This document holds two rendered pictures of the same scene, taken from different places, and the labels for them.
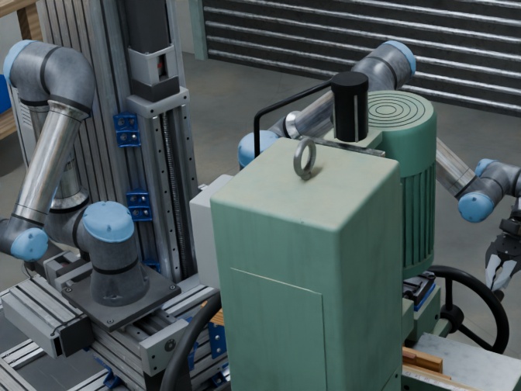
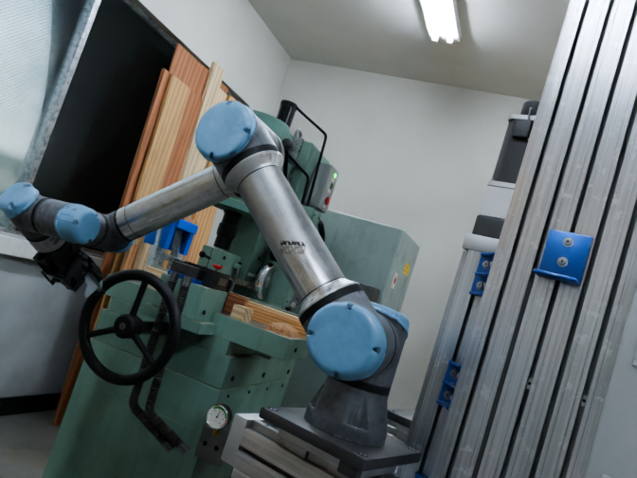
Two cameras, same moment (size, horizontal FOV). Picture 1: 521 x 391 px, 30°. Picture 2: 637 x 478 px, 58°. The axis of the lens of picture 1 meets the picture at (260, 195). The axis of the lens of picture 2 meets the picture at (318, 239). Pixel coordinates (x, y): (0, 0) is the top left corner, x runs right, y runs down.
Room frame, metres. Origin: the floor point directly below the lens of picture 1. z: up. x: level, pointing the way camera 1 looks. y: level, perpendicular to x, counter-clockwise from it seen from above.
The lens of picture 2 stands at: (3.34, -0.43, 1.04)
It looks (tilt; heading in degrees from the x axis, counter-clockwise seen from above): 5 degrees up; 165
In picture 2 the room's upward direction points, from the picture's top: 18 degrees clockwise
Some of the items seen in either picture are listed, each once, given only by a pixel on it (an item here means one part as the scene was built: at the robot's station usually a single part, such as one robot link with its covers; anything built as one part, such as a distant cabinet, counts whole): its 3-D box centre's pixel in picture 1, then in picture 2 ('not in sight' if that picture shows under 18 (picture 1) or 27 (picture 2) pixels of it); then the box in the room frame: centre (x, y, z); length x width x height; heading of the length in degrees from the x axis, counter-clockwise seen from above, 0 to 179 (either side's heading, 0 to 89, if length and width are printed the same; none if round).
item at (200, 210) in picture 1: (225, 233); (321, 188); (1.34, 0.06, 1.40); 0.10 x 0.06 x 0.16; 147
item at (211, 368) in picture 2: not in sight; (206, 346); (1.43, -0.16, 0.76); 0.57 x 0.45 x 0.09; 147
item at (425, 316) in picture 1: (399, 310); (190, 298); (1.73, -0.29, 0.91); 0.15 x 0.14 x 0.09; 57
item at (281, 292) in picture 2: not in sight; (280, 285); (1.47, 0.00, 1.02); 0.09 x 0.07 x 0.12; 57
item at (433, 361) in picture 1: (383, 352); not in sight; (1.58, -0.23, 0.92); 0.25 x 0.02 x 0.05; 57
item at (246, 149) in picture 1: (261, 160); (371, 340); (2.36, -0.01, 0.98); 0.13 x 0.12 x 0.14; 145
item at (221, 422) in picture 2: not in sight; (218, 419); (1.85, -0.13, 0.65); 0.06 x 0.04 x 0.08; 57
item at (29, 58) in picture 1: (56, 148); not in sight; (2.12, 0.49, 1.19); 0.15 x 0.12 x 0.55; 53
